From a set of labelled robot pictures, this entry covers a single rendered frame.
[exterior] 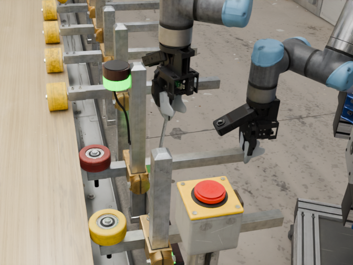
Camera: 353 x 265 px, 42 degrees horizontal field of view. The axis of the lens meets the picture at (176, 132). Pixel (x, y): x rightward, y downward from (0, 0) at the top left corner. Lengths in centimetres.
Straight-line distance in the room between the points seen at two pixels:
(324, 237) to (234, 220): 150
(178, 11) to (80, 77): 127
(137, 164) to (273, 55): 43
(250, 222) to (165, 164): 33
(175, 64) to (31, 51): 86
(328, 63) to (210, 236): 69
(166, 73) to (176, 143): 179
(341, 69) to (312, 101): 232
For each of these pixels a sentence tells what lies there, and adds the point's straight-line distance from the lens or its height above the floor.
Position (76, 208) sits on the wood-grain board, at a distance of 106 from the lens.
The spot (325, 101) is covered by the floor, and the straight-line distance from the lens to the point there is 353.
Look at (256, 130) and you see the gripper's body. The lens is 125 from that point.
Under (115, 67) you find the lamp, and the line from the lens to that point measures 103.
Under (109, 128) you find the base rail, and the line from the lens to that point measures 167.
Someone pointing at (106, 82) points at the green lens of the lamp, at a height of 114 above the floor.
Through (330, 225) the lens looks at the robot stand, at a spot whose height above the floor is 21.
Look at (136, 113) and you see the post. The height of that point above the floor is 105.
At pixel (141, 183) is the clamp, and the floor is 86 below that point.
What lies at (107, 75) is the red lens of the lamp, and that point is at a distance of 103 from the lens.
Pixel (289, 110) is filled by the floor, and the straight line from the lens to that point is 332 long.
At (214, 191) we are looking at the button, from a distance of 59.
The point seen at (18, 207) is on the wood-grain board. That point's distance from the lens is 109.
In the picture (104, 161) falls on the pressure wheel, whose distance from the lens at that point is 118.
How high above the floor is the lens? 162
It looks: 34 degrees down
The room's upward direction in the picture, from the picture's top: 3 degrees clockwise
